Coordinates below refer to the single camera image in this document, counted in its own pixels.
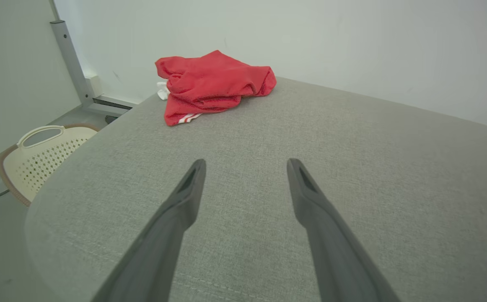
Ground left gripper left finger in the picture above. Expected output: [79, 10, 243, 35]
[93, 159, 207, 302]

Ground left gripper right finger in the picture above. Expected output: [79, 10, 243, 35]
[287, 158, 401, 302]

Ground cream perforated laundry basket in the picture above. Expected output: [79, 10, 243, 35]
[0, 124, 100, 207]

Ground white wall box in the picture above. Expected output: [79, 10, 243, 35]
[84, 75, 104, 98]

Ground grey metal frame post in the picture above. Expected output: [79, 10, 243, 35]
[50, 20, 134, 118]

